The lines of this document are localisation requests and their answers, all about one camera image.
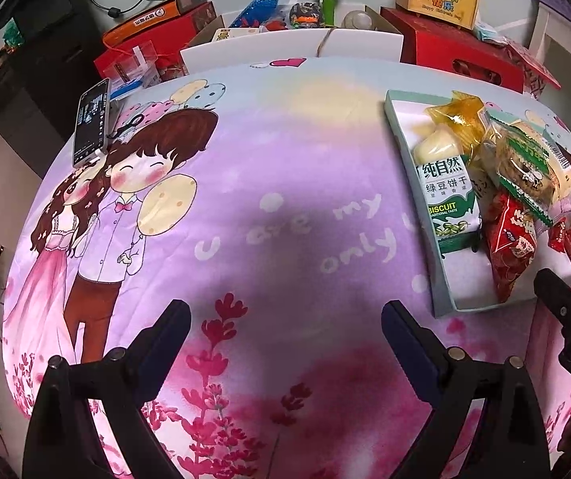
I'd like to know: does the red gift box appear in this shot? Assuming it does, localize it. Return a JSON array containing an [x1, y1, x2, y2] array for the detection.
[[380, 6, 525, 93]]

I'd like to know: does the light blue packet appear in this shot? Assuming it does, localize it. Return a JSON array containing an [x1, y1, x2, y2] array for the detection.
[[472, 22, 503, 43]]

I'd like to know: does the teal-edged white tray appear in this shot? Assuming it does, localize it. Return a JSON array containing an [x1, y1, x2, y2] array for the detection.
[[383, 89, 571, 317]]

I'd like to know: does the orange black box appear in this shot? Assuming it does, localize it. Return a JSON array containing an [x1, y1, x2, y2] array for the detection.
[[102, 0, 206, 46]]

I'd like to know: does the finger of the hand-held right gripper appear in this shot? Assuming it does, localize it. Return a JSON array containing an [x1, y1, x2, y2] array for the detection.
[[534, 268, 571, 334]]

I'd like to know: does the white shelf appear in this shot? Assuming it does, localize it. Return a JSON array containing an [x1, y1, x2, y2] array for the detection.
[[527, 2, 571, 105]]

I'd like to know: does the light cabinet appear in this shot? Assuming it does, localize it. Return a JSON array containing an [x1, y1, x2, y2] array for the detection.
[[0, 127, 61, 260]]

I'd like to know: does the blue white box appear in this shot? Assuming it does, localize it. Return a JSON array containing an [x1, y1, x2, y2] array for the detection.
[[108, 67, 163, 101]]

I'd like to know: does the white cardboard box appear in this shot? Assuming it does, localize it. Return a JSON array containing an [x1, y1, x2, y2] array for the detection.
[[180, 7, 406, 78]]

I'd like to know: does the dark cabinet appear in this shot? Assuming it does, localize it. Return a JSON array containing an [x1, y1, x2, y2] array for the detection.
[[0, 10, 109, 160]]

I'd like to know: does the dark colourful toy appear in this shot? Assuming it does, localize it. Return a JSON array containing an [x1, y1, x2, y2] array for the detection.
[[289, 2, 323, 28]]

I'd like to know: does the green white biscuit packet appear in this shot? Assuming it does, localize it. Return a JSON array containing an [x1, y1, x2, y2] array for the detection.
[[414, 152, 483, 255]]

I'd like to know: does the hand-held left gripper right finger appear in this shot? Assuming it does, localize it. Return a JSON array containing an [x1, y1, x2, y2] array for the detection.
[[380, 299, 551, 479]]

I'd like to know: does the yellow candy bag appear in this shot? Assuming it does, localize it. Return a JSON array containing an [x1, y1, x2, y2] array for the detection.
[[425, 91, 486, 158]]

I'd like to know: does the green-edged cookie packet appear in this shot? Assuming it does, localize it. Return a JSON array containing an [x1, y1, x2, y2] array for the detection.
[[485, 110, 558, 228]]

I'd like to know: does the green dumbbell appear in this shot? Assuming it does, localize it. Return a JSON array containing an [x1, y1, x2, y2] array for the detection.
[[314, 0, 341, 28]]

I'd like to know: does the red flat box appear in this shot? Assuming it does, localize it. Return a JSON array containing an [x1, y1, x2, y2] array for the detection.
[[93, 2, 218, 78]]

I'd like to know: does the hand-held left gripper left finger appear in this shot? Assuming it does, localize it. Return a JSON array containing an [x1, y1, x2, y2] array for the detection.
[[22, 299, 192, 479]]

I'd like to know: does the black lanyard clip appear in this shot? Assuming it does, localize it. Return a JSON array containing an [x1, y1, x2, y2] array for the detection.
[[108, 114, 145, 141]]

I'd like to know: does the smartphone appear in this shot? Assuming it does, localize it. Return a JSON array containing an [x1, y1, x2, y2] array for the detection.
[[72, 78, 111, 169]]

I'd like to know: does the clear plastic box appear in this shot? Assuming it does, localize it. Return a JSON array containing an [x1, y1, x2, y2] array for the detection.
[[111, 40, 159, 83]]

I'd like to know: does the pale yellow jelly cup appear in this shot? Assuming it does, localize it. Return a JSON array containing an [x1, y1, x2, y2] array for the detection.
[[412, 127, 462, 165]]

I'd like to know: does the small white printed box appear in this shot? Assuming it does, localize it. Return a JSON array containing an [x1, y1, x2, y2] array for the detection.
[[212, 27, 261, 43]]

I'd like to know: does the blue plastic bag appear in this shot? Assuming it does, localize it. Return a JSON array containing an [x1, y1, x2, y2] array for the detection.
[[229, 0, 287, 28]]

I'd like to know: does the clear plastic ball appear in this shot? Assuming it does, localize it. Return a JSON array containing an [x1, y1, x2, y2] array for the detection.
[[343, 10, 371, 30]]

